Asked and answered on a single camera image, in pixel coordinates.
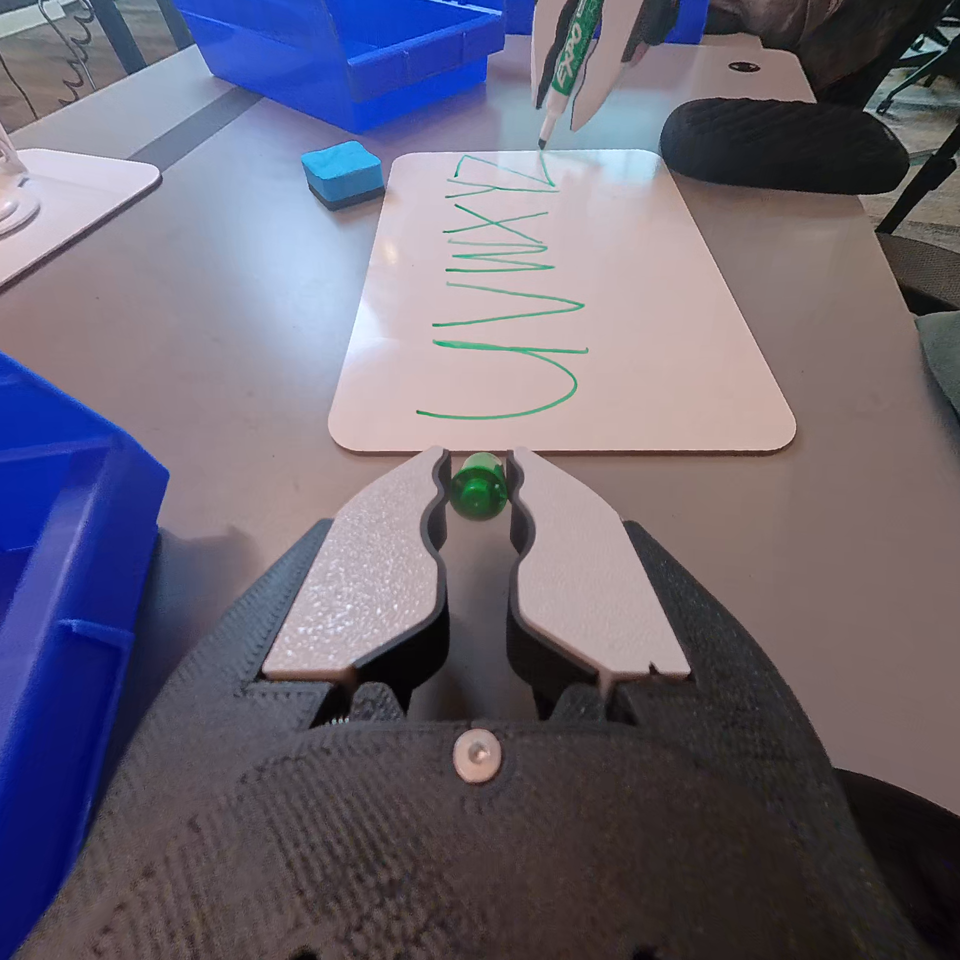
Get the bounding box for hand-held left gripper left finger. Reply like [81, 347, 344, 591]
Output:
[263, 446, 451, 691]

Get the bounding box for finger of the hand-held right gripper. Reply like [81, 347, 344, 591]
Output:
[530, 0, 580, 111]
[570, 0, 643, 135]

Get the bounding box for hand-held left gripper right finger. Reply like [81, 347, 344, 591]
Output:
[507, 447, 694, 694]

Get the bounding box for green dry-erase marker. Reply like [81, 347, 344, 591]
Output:
[536, 0, 606, 150]

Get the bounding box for green marker cap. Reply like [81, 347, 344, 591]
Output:
[449, 450, 513, 526]

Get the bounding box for blue plastic bin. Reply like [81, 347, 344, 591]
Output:
[0, 351, 171, 949]
[663, 0, 712, 46]
[173, 0, 508, 135]

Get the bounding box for blue whiteboard eraser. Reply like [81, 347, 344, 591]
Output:
[299, 141, 388, 210]

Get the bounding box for white whiteboard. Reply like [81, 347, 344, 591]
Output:
[327, 147, 799, 456]

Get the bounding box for green sweatshirt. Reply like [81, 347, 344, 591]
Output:
[915, 308, 960, 424]

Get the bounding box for black coiled cable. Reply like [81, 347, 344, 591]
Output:
[53, 0, 109, 91]

